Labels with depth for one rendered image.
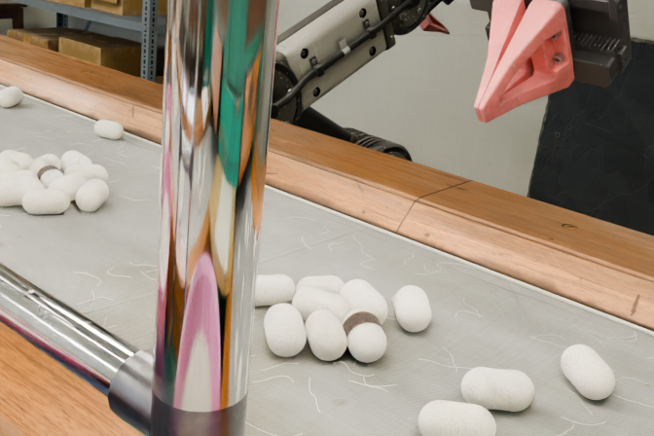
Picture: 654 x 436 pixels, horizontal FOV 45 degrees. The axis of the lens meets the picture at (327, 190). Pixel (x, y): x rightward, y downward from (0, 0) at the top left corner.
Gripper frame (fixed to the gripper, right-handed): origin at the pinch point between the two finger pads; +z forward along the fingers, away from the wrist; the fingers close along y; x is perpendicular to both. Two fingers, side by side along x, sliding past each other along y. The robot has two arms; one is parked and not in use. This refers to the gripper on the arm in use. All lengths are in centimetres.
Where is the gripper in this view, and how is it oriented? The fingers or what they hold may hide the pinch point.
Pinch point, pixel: (487, 105)
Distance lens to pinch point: 51.6
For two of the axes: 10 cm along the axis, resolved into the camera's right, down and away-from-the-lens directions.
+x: 3.3, 6.2, 7.1
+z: -5.8, 7.3, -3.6
